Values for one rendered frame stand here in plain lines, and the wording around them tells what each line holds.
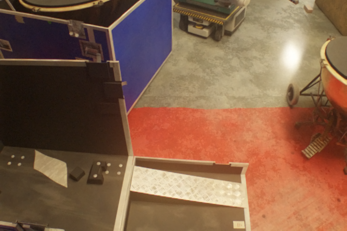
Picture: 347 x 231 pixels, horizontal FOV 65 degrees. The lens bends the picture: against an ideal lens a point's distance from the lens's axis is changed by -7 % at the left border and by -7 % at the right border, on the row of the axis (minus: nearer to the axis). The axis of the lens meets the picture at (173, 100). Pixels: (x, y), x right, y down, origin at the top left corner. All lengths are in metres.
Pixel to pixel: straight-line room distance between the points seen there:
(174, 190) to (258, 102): 1.23
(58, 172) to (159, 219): 0.74
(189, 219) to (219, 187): 0.31
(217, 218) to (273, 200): 0.42
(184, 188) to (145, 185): 0.26
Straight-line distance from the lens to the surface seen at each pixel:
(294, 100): 2.71
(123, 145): 1.97
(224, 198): 2.02
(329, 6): 4.62
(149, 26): 2.33
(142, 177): 1.95
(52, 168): 2.11
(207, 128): 2.43
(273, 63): 3.29
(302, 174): 2.34
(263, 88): 2.91
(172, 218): 1.96
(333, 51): 2.13
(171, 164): 2.07
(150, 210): 1.98
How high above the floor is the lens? 1.81
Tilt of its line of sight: 43 degrees down
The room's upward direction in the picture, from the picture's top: straight up
